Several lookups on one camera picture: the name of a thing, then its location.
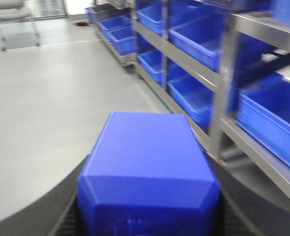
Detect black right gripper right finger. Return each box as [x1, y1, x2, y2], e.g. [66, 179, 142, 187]
[206, 150, 290, 236]

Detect blue bin upper far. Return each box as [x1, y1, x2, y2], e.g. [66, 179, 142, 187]
[136, 3, 168, 37]

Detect blue bin right large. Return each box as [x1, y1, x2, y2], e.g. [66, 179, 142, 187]
[236, 73, 290, 167]

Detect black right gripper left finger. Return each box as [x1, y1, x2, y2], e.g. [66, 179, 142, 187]
[0, 154, 91, 236]

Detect blue bin upper near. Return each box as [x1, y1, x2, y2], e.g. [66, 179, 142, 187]
[169, 13, 225, 72]

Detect blue plastic block part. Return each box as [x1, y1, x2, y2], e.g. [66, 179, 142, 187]
[77, 111, 220, 236]

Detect blue bins on trolley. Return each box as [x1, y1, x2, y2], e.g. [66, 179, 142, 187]
[85, 3, 136, 56]

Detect blue bin lower near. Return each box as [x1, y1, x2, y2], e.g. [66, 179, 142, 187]
[167, 75, 213, 132]

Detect stainless steel shelf rack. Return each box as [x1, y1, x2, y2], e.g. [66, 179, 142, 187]
[95, 0, 290, 212]

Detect grey office chair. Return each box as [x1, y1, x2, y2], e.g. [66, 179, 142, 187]
[0, 0, 41, 52]

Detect blue bin lower far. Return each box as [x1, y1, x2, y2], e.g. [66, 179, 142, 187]
[137, 49, 164, 86]

